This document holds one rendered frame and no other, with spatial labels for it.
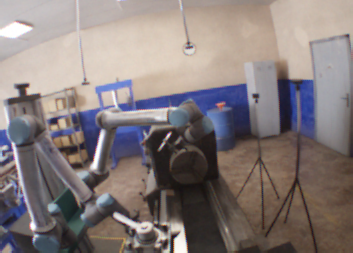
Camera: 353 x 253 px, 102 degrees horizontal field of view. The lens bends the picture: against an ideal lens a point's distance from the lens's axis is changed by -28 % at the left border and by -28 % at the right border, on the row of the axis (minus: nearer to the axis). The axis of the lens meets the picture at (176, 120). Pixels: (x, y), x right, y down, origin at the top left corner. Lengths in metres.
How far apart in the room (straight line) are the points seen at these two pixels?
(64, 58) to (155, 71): 2.41
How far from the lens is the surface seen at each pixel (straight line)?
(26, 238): 1.75
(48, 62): 5.68
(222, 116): 4.19
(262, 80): 4.71
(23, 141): 0.94
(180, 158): 1.30
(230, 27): 5.14
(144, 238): 0.74
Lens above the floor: 1.67
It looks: 12 degrees down
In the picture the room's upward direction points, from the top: 9 degrees counter-clockwise
